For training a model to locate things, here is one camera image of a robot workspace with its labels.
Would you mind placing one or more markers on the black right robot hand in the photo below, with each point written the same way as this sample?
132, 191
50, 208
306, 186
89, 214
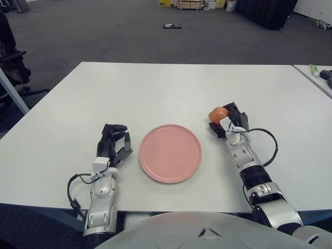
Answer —
240, 119

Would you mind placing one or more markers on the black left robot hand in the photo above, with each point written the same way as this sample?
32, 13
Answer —
106, 145

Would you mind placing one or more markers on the red yellow apple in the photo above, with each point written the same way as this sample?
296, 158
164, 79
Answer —
216, 115

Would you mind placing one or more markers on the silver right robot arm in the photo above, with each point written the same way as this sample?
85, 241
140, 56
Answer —
259, 179

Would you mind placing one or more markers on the pink round plate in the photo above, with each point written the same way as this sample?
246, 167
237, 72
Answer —
169, 154

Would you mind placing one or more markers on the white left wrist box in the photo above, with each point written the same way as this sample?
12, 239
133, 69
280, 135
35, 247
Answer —
100, 164

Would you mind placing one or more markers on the white side table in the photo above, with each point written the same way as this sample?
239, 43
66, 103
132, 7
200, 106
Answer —
311, 77

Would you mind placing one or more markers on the green white tube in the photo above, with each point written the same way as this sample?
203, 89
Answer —
313, 70

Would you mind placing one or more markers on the large black handheld controller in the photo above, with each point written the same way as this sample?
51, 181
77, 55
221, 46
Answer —
330, 83

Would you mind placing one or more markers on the small black handheld controller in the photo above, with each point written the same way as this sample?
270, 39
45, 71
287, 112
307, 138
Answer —
326, 74

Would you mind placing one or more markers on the light blue desk leg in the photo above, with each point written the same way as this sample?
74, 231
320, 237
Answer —
13, 89

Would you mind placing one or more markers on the black curtain partition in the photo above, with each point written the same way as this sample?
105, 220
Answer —
264, 11

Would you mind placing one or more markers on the white plastic bag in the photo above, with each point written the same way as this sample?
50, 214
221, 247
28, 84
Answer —
230, 6

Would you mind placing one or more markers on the grey robot torso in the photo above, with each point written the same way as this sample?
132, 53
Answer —
181, 230

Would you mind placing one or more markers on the small black floor tray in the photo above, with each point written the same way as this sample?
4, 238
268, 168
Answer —
171, 26

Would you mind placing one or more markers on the stacked cardboard boxes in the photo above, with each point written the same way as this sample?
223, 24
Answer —
215, 4

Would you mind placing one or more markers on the black office chair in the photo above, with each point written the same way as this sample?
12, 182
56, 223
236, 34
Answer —
13, 70

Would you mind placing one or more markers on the wooden crate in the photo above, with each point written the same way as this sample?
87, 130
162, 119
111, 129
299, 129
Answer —
190, 4

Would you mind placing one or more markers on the grey quadruped robot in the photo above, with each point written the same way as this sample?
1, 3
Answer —
323, 24

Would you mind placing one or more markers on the yellow box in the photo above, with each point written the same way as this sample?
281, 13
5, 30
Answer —
164, 3

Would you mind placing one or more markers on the blue grey table frame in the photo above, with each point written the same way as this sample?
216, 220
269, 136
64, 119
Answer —
316, 217

